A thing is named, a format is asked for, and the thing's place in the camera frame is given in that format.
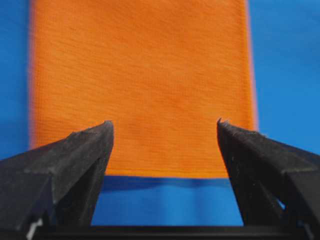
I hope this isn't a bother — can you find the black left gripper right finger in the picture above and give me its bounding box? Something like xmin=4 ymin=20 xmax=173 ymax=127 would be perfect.
xmin=216 ymin=121 xmax=320 ymax=240

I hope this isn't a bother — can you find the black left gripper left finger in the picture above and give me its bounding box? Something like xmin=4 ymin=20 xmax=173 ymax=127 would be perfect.
xmin=0 ymin=121 xmax=114 ymax=240

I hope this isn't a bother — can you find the orange towel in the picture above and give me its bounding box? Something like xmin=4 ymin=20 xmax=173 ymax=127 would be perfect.
xmin=28 ymin=0 xmax=258 ymax=179

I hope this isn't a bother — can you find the blue table cloth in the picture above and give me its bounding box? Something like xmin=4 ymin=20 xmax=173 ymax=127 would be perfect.
xmin=0 ymin=0 xmax=320 ymax=225

